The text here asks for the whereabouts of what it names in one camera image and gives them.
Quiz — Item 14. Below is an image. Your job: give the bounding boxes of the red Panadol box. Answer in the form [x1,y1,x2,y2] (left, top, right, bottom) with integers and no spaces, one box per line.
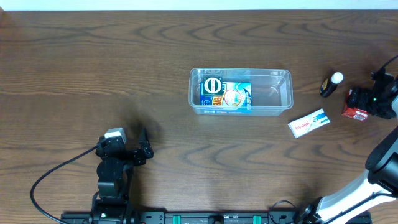
[342,89,368,122]

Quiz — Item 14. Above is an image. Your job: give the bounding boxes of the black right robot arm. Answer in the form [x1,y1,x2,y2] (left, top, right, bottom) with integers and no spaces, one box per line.
[294,68,397,224]

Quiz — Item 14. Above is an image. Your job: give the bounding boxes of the blue fever patch box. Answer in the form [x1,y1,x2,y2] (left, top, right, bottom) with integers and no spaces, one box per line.
[200,82,252,107]

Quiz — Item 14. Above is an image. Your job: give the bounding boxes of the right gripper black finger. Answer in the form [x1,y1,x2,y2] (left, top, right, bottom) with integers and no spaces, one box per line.
[346,98,368,111]
[349,86,370,99]

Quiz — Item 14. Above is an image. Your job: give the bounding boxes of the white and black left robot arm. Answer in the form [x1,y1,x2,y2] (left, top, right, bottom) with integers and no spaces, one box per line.
[87,128,154,224]

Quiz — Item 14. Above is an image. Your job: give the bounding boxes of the dark bottle with white cap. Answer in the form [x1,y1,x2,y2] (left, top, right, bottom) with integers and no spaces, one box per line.
[320,72,344,98]

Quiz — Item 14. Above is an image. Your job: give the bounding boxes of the white Panadol box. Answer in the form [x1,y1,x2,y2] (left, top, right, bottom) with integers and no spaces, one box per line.
[288,109,330,138]

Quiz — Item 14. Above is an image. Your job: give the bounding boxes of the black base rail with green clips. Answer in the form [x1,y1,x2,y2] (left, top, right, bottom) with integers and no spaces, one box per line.
[60,200,373,224]

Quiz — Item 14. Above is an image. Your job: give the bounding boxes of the green Zam-Buk ointment box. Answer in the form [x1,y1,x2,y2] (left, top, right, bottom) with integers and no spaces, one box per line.
[201,77,223,95]

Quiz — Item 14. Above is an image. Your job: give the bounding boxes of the clear plastic container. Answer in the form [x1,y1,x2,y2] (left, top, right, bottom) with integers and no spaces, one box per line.
[188,68,294,116]

